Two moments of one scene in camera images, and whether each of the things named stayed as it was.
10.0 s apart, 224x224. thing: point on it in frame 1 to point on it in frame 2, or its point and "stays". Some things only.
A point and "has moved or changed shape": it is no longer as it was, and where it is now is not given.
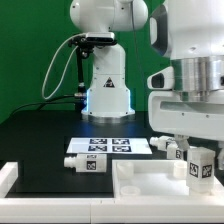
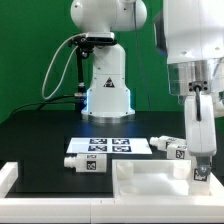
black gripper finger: x=218 y=146 to x=203 y=165
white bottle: x=161 y=141 stays
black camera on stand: x=84 y=45 stays
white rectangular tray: x=156 y=178 stays
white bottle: x=200 y=170 has moved or changed shape
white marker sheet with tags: x=109 y=145 stays
